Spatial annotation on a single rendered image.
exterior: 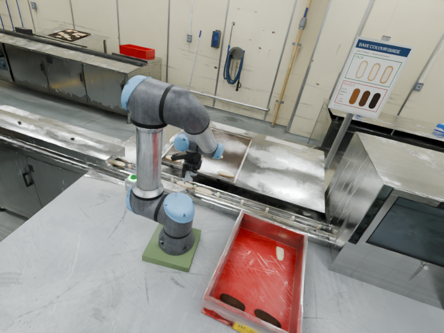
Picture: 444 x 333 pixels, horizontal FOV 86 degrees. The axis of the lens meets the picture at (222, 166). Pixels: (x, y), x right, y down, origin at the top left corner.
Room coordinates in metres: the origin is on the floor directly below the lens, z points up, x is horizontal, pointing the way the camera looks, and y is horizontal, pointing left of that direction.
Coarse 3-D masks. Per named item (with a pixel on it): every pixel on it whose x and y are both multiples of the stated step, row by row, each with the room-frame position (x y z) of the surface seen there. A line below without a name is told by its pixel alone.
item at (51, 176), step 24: (48, 120) 1.60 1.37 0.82; (0, 144) 1.23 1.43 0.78; (120, 144) 1.45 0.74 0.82; (0, 168) 1.25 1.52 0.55; (24, 168) 1.21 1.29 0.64; (48, 168) 1.16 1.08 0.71; (72, 168) 1.13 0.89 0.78; (0, 192) 1.27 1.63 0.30; (24, 192) 1.22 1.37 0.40; (48, 192) 1.18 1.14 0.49; (24, 216) 1.24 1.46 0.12
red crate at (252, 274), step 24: (240, 240) 0.78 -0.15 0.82; (264, 240) 0.80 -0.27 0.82; (240, 264) 0.65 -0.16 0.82; (264, 264) 0.67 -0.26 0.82; (288, 264) 0.69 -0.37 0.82; (216, 288) 0.53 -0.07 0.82; (240, 288) 0.54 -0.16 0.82; (264, 288) 0.56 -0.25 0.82; (288, 288) 0.58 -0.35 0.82; (288, 312) 0.49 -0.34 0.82
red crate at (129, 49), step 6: (120, 48) 4.37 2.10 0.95; (126, 48) 4.36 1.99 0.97; (132, 48) 4.34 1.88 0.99; (138, 48) 4.70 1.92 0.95; (144, 48) 4.68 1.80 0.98; (150, 48) 4.66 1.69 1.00; (126, 54) 4.36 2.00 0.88; (132, 54) 4.34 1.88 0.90; (138, 54) 4.33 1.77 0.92; (144, 54) 4.32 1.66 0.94; (150, 54) 4.47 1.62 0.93
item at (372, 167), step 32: (352, 160) 1.07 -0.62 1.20; (384, 160) 0.91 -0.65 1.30; (416, 160) 0.98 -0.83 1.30; (352, 192) 0.89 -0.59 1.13; (384, 192) 1.16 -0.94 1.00; (416, 192) 0.69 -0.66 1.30; (352, 224) 0.74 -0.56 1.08; (352, 256) 0.70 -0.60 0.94; (384, 256) 0.68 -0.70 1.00; (384, 288) 0.66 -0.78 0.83; (416, 288) 0.65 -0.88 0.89
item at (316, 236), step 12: (24, 144) 1.19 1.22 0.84; (60, 156) 1.14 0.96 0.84; (96, 168) 1.09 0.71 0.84; (108, 168) 1.08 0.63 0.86; (120, 168) 1.10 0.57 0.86; (168, 192) 1.00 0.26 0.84; (180, 192) 1.00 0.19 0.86; (192, 192) 1.01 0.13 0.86; (204, 204) 0.96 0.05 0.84; (216, 204) 0.95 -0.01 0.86; (228, 204) 0.97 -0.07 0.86; (264, 216) 0.93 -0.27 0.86; (300, 228) 0.90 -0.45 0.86; (312, 240) 0.85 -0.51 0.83; (324, 240) 0.84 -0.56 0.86
